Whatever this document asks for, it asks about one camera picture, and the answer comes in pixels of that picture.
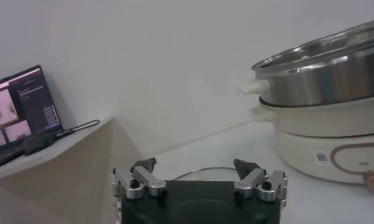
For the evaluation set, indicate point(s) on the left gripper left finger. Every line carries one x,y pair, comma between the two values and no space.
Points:
150,181

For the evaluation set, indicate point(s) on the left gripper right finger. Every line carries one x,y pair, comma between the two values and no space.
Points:
252,179

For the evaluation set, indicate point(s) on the white side table with mouse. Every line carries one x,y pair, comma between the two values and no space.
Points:
68,182

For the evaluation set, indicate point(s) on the stainless steel steamer basket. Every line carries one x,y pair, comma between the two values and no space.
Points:
320,85

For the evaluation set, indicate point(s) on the round glass pot lid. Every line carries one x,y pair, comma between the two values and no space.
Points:
205,175

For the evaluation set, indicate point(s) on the black laptop beside mouse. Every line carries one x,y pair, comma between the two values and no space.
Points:
31,100

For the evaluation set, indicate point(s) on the cream electric cooker base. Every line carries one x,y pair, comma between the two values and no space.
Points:
302,152

